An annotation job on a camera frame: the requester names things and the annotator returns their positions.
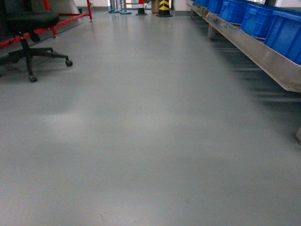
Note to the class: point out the red white striped bollard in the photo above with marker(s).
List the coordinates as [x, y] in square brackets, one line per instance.
[141, 8]

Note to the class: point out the yellow black striped bollard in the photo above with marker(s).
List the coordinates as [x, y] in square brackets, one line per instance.
[164, 9]

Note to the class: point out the blue plastic bin left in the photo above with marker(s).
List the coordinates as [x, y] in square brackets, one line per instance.
[257, 20]

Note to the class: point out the blue plastic bin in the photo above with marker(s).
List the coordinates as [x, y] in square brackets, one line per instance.
[257, 20]
[284, 35]

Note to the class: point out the stainless steel roller rack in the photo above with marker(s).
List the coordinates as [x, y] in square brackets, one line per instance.
[281, 69]

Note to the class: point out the blue plastic bin right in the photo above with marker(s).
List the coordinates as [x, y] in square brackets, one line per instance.
[284, 35]

